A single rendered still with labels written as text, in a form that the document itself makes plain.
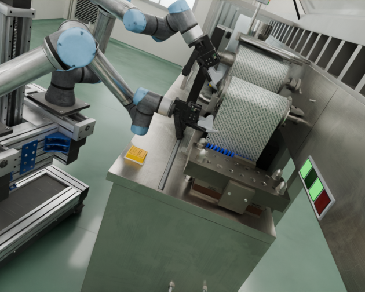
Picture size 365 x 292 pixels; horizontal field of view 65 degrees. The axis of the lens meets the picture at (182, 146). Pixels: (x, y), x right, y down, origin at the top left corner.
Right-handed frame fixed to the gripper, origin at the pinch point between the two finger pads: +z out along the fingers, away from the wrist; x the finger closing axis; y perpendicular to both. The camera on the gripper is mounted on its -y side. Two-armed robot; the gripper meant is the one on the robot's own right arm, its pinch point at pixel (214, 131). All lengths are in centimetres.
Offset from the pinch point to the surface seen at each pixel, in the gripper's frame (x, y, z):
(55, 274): -10, -109, -48
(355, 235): -58, 13, 30
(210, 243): -26.0, -33.3, 13.7
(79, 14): 555, -83, -321
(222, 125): -0.3, 3.7, 1.8
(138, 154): -11.7, -16.6, -25.3
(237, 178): -18.8, -6.1, 12.5
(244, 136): -0.3, 2.9, 11.9
